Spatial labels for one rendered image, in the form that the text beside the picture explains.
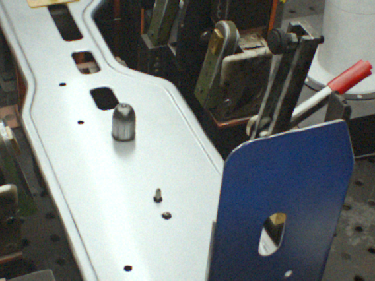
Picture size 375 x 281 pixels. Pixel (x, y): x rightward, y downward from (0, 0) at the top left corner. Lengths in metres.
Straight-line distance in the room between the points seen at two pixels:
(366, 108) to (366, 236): 0.23
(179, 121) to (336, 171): 0.49
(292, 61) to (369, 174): 0.62
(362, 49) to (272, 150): 0.92
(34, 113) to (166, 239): 0.28
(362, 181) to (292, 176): 0.89
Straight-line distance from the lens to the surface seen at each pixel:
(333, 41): 1.48
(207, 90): 1.12
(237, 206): 0.60
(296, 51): 0.91
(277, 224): 0.95
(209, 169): 1.02
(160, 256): 0.92
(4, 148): 0.90
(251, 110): 1.17
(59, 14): 1.32
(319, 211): 0.65
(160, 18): 1.22
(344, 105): 0.83
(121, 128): 1.04
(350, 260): 1.36
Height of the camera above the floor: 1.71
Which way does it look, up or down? 42 degrees down
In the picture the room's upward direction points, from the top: 5 degrees clockwise
